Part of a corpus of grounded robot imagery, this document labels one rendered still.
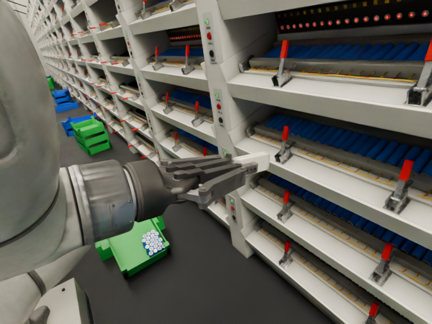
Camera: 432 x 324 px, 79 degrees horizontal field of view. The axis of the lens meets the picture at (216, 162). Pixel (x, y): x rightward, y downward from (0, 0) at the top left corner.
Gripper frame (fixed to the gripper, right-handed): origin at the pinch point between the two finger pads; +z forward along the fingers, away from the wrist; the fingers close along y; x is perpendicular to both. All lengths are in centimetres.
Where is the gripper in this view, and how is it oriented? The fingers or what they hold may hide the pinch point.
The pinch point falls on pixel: (251, 164)
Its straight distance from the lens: 43.4
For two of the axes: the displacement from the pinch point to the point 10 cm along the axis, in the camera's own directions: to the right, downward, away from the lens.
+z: 8.3, -1.8, 5.3
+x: 0.3, -9.3, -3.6
